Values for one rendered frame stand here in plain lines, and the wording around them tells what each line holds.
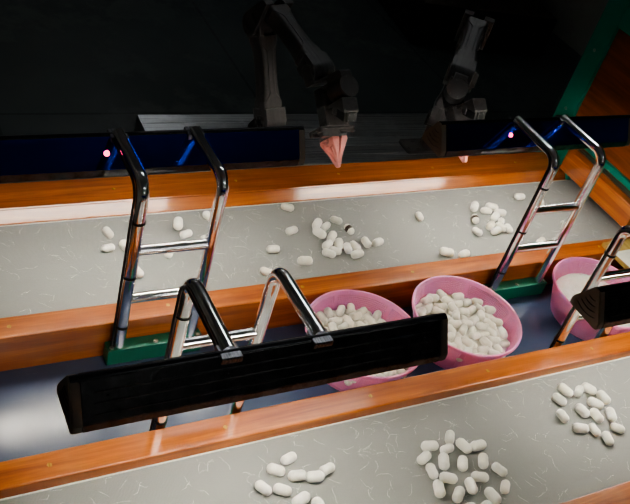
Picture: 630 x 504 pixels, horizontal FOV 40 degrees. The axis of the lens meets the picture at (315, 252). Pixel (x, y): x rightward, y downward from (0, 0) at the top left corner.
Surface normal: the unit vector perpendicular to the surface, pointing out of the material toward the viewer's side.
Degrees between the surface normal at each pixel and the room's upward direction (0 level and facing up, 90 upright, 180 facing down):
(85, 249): 0
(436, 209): 0
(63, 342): 90
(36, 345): 90
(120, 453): 0
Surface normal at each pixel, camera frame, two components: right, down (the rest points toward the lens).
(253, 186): 0.25, -0.76
